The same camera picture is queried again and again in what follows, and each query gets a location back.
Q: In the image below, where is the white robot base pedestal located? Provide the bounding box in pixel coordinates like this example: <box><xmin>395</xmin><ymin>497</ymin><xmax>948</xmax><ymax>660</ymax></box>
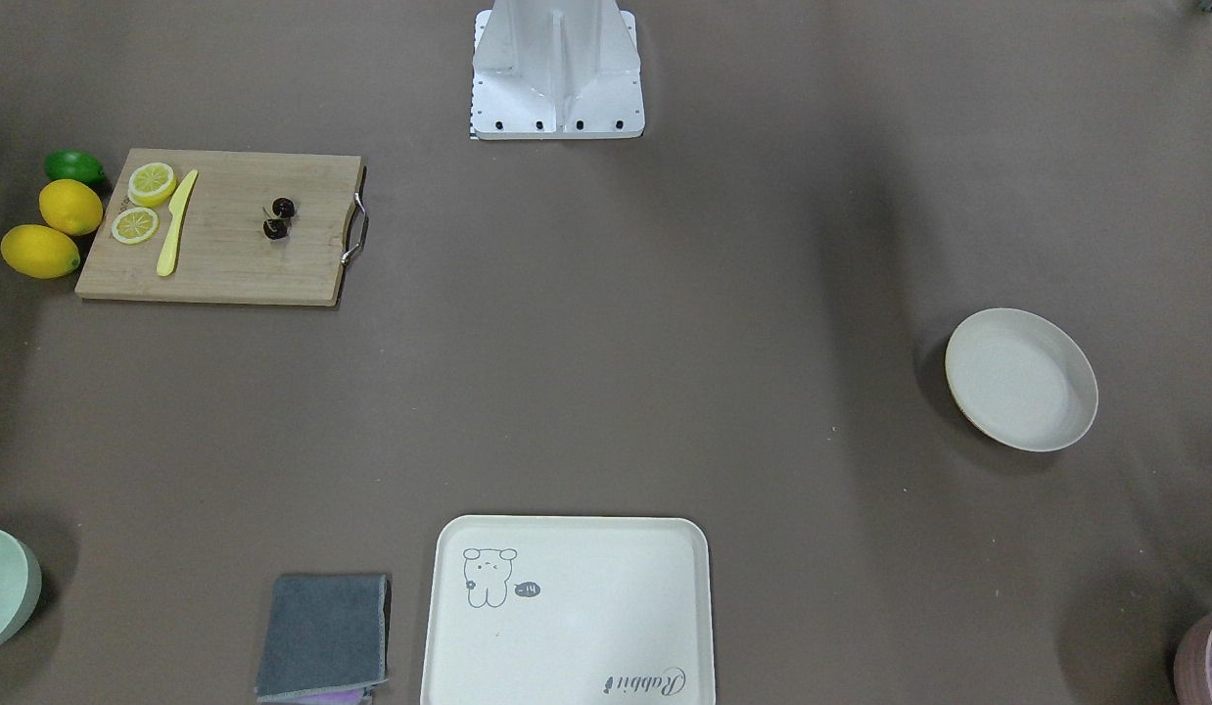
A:
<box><xmin>469</xmin><ymin>1</ymin><xmax>646</xmax><ymax>141</ymax></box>

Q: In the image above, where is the mint green bowl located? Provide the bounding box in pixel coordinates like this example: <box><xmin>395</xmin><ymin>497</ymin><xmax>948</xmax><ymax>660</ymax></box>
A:
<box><xmin>0</xmin><ymin>531</ymin><xmax>42</xmax><ymax>646</ymax></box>

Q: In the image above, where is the lemon slice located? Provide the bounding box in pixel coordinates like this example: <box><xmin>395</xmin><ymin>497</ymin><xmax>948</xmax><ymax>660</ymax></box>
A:
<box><xmin>127</xmin><ymin>162</ymin><xmax>179</xmax><ymax>210</ymax></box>
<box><xmin>110</xmin><ymin>207</ymin><xmax>162</xmax><ymax>245</ymax></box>

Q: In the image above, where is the lemon slice lower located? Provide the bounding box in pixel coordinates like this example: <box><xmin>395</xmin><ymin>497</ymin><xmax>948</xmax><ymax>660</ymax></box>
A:
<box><xmin>110</xmin><ymin>207</ymin><xmax>162</xmax><ymax>245</ymax></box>

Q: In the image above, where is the wooden cutting board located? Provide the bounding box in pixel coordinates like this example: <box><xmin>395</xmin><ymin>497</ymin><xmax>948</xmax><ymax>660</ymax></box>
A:
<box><xmin>76</xmin><ymin>148</ymin><xmax>367</xmax><ymax>306</ymax></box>

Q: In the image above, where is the pink bowl with ice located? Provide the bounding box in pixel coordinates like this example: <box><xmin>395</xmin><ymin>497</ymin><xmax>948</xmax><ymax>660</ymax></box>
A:
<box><xmin>1173</xmin><ymin>612</ymin><xmax>1212</xmax><ymax>704</ymax></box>

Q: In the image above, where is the dark red cherry near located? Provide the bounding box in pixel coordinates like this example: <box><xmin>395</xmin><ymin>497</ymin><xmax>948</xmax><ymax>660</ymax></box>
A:
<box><xmin>262</xmin><ymin>218</ymin><xmax>288</xmax><ymax>240</ymax></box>

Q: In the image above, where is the dark red cherry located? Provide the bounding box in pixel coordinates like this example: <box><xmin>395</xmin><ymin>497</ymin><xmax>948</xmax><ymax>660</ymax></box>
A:
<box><xmin>262</xmin><ymin>218</ymin><xmax>288</xmax><ymax>240</ymax></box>
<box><xmin>267</xmin><ymin>197</ymin><xmax>297</xmax><ymax>220</ymax></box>

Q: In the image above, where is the grey folded cloth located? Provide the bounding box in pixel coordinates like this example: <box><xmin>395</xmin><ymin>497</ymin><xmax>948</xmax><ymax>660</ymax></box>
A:
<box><xmin>256</xmin><ymin>573</ymin><xmax>390</xmax><ymax>704</ymax></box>

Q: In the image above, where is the yellow plastic knife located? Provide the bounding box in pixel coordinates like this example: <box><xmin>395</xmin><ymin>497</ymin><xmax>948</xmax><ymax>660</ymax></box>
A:
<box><xmin>156</xmin><ymin>170</ymin><xmax>199</xmax><ymax>277</ymax></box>

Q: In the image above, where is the white rabbit tray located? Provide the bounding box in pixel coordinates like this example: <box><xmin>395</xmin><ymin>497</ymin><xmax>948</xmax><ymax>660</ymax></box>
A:
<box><xmin>421</xmin><ymin>516</ymin><xmax>718</xmax><ymax>704</ymax></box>

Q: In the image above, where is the yellow lemon upper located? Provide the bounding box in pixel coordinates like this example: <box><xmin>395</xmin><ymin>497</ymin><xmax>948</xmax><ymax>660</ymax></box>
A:
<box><xmin>38</xmin><ymin>179</ymin><xmax>105</xmax><ymax>237</ymax></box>

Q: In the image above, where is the yellow lemon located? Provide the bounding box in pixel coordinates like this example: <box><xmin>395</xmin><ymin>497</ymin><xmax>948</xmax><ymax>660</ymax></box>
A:
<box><xmin>0</xmin><ymin>224</ymin><xmax>82</xmax><ymax>277</ymax></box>
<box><xmin>38</xmin><ymin>179</ymin><xmax>105</xmax><ymax>237</ymax></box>

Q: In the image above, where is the yellow lemon lower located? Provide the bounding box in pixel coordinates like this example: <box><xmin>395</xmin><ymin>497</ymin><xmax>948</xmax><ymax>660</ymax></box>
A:
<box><xmin>0</xmin><ymin>224</ymin><xmax>82</xmax><ymax>277</ymax></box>

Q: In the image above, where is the dark red cherry far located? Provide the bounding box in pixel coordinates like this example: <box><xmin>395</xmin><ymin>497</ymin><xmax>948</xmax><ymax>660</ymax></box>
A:
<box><xmin>267</xmin><ymin>197</ymin><xmax>297</xmax><ymax>220</ymax></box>

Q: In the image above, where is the green lime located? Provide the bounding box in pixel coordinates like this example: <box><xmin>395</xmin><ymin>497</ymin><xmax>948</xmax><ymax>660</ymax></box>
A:
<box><xmin>42</xmin><ymin>149</ymin><xmax>108</xmax><ymax>187</ymax></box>

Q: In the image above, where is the lemon slice upper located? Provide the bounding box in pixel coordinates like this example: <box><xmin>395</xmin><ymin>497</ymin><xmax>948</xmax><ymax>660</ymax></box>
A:
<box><xmin>127</xmin><ymin>162</ymin><xmax>179</xmax><ymax>210</ymax></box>

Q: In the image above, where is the beige round plate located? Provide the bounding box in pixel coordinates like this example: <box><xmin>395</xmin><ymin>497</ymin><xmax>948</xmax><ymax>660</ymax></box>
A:
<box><xmin>945</xmin><ymin>306</ymin><xmax>1099</xmax><ymax>452</ymax></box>

